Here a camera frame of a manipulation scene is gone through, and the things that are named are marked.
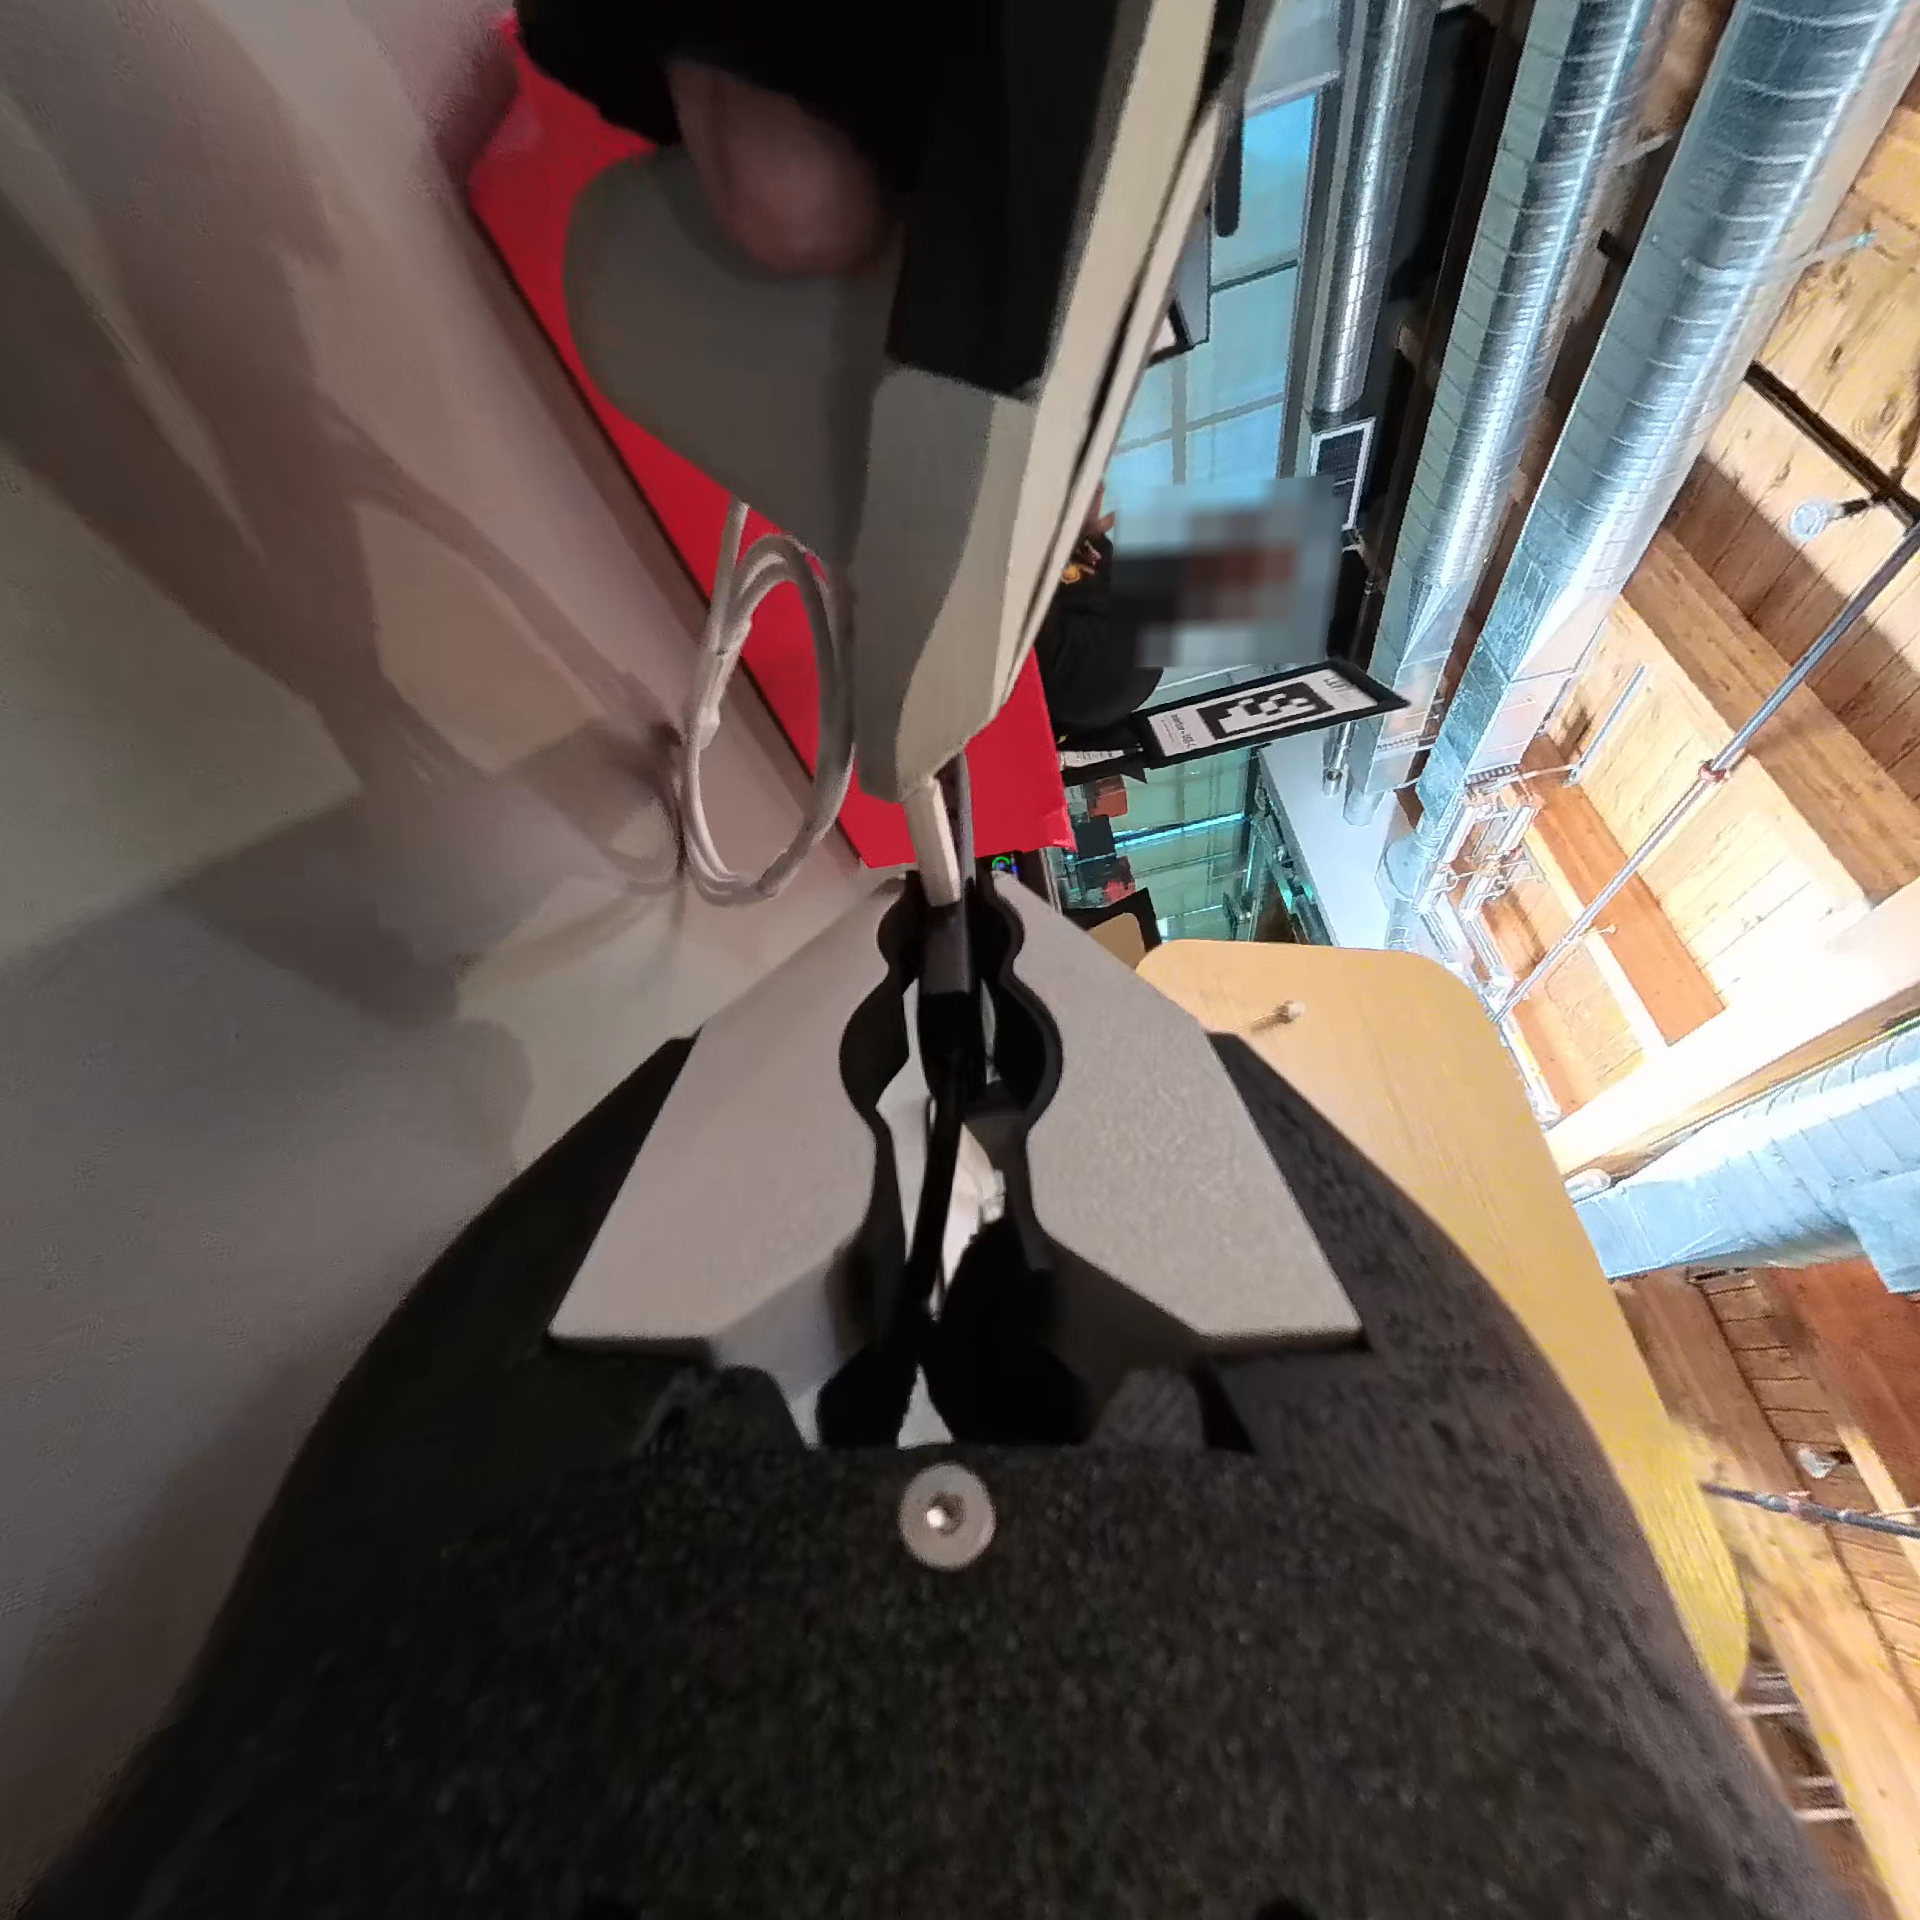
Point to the pale wooden board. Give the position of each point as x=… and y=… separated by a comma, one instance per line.
x=1440, y=1170

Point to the large silver ventilation duct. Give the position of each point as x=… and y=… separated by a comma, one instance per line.
x=1635, y=376

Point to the white desk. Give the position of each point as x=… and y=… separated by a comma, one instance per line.
x=224, y=1200

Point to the narrow silver ventilation duct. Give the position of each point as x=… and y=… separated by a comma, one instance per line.
x=1372, y=196

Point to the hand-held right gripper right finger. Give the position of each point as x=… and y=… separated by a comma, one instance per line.
x=1171, y=1170

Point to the pale blue painted duct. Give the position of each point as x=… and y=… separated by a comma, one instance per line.
x=1770, y=1170

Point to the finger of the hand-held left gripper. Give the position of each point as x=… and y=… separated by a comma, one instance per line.
x=706, y=359
x=944, y=569

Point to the thin metal pipe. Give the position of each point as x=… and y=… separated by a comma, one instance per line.
x=1725, y=757

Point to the person's left hand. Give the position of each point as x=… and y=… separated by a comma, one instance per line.
x=780, y=166

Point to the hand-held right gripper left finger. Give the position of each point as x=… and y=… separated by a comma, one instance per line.
x=734, y=1170

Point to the printed tag board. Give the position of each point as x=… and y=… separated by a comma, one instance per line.
x=1276, y=714

